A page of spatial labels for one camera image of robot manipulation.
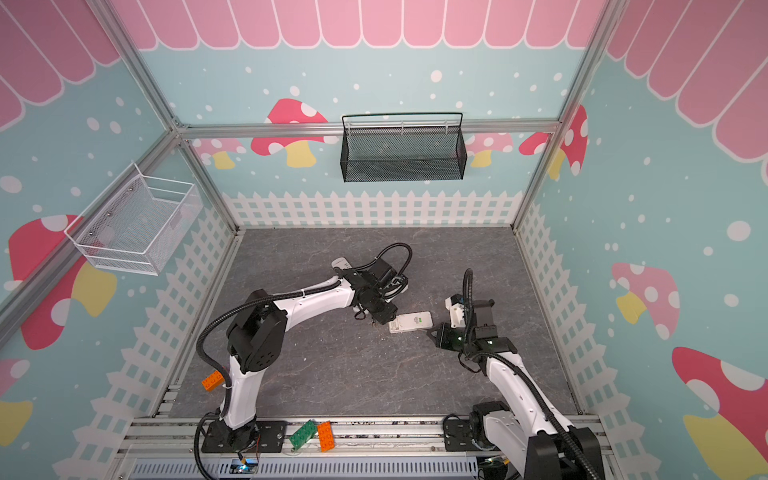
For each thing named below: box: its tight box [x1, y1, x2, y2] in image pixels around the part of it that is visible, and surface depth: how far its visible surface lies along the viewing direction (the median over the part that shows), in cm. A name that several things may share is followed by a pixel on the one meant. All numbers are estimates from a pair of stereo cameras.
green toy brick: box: [289, 419, 317, 451], surface depth 76 cm
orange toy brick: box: [318, 421, 335, 453], surface depth 76 cm
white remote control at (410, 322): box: [388, 311, 434, 333], surface depth 96 cm
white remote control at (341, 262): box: [331, 256, 353, 270], surface depth 111 cm
